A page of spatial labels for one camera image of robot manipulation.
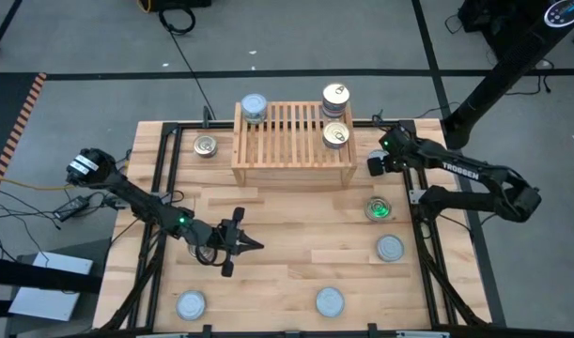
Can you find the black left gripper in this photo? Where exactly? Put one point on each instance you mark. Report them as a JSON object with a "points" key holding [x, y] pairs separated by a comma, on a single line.
{"points": [[221, 239]]}

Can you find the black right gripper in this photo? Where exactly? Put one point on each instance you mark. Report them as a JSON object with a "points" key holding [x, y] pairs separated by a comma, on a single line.
{"points": [[394, 145]]}

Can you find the blue pink label salmon can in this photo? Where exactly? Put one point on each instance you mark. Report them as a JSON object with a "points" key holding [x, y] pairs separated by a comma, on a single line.
{"points": [[336, 95], [378, 208], [335, 116], [336, 134]]}

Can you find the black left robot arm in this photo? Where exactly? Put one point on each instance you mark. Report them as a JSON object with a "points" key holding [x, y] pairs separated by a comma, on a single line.
{"points": [[136, 199]]}

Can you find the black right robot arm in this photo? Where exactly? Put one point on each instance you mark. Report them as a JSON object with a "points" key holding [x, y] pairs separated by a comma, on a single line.
{"points": [[460, 171]]}

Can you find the wooden slatted shelf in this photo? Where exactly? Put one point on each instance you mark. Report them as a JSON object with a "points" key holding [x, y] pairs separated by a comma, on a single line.
{"points": [[291, 145]]}

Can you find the black tower fan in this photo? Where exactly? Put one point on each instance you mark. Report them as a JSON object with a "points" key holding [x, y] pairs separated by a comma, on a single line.
{"points": [[502, 70]]}

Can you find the black equipment pile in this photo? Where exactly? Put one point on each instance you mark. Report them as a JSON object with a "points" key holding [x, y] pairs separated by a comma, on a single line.
{"points": [[479, 19]]}

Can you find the black power adapter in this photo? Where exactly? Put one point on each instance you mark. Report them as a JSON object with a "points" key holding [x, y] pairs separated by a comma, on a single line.
{"points": [[71, 207]]}

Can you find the white flat box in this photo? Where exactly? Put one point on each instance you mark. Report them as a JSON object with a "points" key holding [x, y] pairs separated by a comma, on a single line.
{"points": [[42, 302]]}

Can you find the black beam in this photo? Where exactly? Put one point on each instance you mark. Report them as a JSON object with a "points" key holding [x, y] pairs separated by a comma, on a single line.
{"points": [[33, 276]]}

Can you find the black equipment case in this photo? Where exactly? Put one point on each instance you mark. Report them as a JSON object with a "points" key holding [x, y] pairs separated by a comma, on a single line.
{"points": [[178, 4]]}

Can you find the orange black striped strip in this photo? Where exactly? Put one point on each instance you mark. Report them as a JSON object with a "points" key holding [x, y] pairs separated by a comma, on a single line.
{"points": [[22, 117]]}

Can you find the black table post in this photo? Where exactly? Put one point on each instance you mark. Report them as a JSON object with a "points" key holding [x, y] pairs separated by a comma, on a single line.
{"points": [[378, 117], [206, 116]]}

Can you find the black metal table frame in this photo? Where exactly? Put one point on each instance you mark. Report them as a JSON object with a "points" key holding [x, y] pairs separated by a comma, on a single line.
{"points": [[192, 125]]}

